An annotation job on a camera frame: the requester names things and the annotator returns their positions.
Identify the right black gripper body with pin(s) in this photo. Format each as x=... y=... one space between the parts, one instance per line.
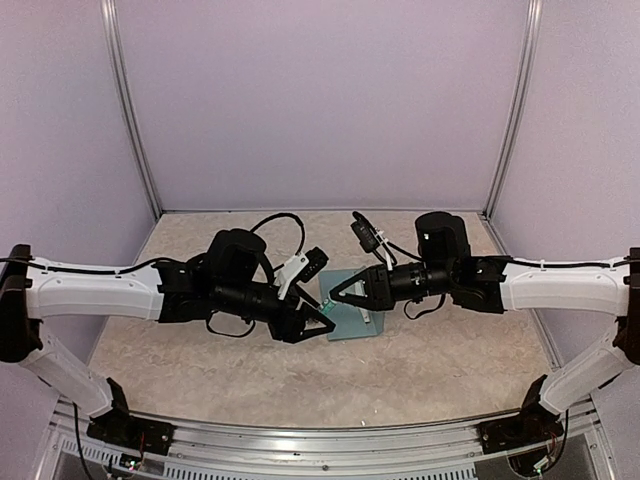
x=380 y=282

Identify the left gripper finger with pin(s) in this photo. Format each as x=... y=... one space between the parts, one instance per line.
x=308 y=308
x=299 y=332

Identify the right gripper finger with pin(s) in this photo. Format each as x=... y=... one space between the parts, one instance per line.
x=367 y=303
x=352 y=283

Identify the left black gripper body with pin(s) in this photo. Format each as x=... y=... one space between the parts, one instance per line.
x=280 y=328

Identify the small green white glue stick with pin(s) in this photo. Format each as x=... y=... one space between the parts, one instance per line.
x=326 y=306

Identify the teal paper envelope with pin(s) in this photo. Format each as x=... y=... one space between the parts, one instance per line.
x=347 y=319

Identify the beige lined letter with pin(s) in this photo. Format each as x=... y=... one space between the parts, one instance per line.
x=364 y=312

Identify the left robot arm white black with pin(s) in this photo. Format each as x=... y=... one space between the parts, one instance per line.
x=233 y=277

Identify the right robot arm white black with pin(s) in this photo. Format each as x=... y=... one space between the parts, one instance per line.
x=445 y=267

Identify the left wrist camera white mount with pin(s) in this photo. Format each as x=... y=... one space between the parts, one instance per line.
x=300 y=267

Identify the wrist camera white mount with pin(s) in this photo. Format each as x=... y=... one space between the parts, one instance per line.
x=371 y=240
x=300 y=267

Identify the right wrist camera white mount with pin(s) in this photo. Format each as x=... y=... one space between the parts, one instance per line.
x=371 y=240

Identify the front aluminium rail base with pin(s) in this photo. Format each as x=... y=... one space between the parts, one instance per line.
x=205 y=450

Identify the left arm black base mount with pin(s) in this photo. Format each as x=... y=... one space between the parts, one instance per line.
x=119 y=427

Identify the right aluminium frame post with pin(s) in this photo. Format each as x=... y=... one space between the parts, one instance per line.
x=517 y=107

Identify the aluminium frame post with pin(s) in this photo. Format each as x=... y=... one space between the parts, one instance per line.
x=110 y=22
x=517 y=107

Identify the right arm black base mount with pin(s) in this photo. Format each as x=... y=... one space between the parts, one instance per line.
x=532 y=424

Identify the left aluminium frame post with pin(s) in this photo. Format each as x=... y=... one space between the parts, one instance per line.
x=110 y=22

